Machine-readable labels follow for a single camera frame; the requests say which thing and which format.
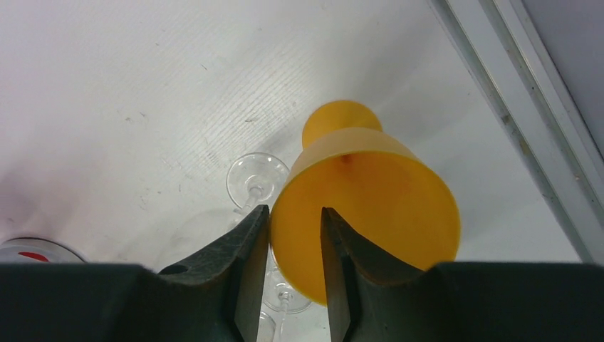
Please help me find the clear glass back gold rack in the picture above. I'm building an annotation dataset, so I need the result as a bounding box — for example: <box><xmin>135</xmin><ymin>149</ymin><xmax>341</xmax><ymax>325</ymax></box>
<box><xmin>155</xmin><ymin>152</ymin><xmax>291</xmax><ymax>270</ymax></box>

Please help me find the clear glass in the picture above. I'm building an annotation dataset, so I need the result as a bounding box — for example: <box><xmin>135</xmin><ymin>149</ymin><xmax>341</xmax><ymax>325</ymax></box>
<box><xmin>263</xmin><ymin>247</ymin><xmax>312</xmax><ymax>341</ymax></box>

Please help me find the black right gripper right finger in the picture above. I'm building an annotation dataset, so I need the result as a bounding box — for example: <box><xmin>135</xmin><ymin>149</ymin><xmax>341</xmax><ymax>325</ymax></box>
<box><xmin>321</xmin><ymin>208</ymin><xmax>603</xmax><ymax>341</ymax></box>

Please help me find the yellow wine glass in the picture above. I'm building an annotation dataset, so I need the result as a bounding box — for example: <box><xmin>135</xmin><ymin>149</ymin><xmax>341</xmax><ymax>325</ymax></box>
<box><xmin>270</xmin><ymin>100</ymin><xmax>462</xmax><ymax>305</ymax></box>

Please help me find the clear champagne flute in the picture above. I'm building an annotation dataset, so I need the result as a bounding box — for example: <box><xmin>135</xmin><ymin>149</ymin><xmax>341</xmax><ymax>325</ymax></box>
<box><xmin>256</xmin><ymin>311</ymin><xmax>276</xmax><ymax>342</ymax></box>

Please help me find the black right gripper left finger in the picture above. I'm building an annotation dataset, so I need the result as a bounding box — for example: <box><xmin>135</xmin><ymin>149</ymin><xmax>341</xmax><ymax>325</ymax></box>
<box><xmin>1</xmin><ymin>204</ymin><xmax>269</xmax><ymax>341</ymax></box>

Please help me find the silver wire glass rack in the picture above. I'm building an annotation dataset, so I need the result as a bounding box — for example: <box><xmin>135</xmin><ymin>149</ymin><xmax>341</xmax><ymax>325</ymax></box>
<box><xmin>1</xmin><ymin>237</ymin><xmax>85</xmax><ymax>264</ymax></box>

